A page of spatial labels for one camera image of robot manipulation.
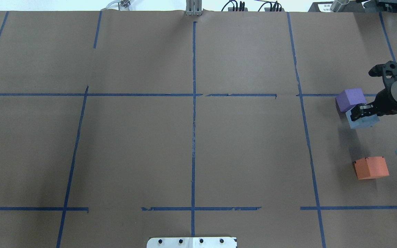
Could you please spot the light blue foam block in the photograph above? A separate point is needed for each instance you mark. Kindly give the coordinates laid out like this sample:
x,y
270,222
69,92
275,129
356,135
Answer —
x,y
363,122

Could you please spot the purple foam block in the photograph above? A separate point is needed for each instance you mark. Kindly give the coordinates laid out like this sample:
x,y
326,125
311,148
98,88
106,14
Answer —
x,y
349,98

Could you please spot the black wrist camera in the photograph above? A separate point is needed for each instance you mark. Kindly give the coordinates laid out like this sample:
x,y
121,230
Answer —
x,y
388,72

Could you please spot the orange foam block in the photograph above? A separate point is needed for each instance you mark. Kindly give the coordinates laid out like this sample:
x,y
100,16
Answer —
x,y
371,167

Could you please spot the white pedestal column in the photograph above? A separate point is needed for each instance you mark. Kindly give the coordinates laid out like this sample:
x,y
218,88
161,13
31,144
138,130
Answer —
x,y
192,242

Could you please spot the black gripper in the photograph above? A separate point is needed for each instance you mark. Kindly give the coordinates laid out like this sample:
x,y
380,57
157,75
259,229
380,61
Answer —
x,y
386,101

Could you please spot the aluminium frame post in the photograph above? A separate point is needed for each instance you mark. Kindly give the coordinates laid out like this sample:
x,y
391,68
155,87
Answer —
x,y
194,7

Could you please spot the silver metal cup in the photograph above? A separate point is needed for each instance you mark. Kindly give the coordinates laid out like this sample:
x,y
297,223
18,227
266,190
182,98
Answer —
x,y
339,5

